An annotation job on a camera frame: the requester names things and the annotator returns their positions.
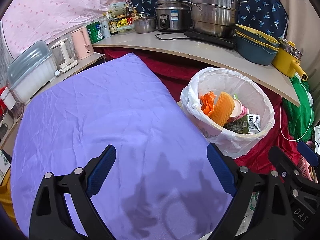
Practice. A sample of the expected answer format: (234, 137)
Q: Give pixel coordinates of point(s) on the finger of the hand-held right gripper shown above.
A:
(308, 152)
(282, 162)

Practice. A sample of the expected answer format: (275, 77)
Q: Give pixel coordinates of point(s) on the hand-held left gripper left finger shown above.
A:
(102, 170)

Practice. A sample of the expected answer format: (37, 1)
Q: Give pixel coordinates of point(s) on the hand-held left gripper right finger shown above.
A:
(221, 168)

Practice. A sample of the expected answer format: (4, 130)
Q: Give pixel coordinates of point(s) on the green drink carton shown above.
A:
(237, 126)

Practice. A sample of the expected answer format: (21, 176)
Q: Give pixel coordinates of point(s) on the yellow waffle foam net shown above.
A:
(222, 107)

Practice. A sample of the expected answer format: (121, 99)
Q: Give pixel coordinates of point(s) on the pink paper cup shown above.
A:
(240, 110)

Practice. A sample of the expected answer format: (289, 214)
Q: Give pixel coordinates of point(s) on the bin with white liner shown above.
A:
(225, 80)

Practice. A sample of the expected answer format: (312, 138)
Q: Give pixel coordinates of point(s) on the pink plastic basket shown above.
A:
(306, 166)

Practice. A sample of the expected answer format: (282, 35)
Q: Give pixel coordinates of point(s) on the green bag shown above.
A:
(300, 110)

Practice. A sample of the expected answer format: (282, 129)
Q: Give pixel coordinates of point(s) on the purple cloth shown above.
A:
(100, 105)

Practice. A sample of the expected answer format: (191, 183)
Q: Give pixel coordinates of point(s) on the yellow pot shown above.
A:
(285, 60)

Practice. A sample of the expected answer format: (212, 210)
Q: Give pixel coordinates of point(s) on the yellow cloth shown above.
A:
(5, 197)

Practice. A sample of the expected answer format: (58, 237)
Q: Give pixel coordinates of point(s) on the white plug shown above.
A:
(58, 73)

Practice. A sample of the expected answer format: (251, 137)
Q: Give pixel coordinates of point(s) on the red cloth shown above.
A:
(175, 72)

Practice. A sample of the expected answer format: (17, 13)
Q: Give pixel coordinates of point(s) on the blue and yellow basin stack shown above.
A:
(255, 50)

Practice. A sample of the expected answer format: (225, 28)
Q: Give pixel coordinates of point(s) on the white lidded cup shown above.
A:
(8, 101)

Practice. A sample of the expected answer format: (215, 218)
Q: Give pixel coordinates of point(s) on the dish box with grey lid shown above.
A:
(32, 75)

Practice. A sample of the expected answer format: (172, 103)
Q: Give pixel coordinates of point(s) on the glass electric kettle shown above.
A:
(63, 55)

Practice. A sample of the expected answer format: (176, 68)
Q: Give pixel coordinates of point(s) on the black induction cooker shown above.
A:
(212, 41)

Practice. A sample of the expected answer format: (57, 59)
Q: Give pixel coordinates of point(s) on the pink electric kettle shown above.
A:
(81, 42)

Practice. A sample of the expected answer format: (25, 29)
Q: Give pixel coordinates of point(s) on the curved wooden counter board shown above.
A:
(150, 46)

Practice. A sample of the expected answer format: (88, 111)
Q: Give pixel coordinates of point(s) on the green can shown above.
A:
(94, 32)

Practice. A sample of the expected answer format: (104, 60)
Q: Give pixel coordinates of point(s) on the clear food container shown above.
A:
(125, 30)

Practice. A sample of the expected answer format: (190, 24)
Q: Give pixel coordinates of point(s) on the white bottle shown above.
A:
(105, 28)

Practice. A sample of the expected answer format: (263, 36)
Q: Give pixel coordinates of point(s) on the dark sauce bottle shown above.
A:
(113, 26)

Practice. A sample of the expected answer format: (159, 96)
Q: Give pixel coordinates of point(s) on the navy printed cloth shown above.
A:
(260, 12)

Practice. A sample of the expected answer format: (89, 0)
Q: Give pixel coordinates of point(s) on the small steel pot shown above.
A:
(145, 25)

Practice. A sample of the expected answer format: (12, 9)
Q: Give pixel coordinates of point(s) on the red label sauce bottle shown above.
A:
(128, 17)

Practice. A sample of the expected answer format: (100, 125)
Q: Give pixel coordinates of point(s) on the steel steamer pot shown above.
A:
(215, 12)

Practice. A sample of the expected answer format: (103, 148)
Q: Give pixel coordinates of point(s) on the amber pump bottle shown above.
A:
(135, 15)

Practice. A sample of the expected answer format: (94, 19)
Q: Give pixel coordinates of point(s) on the steel rice cooker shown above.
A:
(172, 17)

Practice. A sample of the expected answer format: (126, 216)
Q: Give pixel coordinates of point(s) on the white and green box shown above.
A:
(117, 8)

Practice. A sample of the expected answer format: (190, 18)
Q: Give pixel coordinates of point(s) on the pink dotted sheet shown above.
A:
(50, 10)

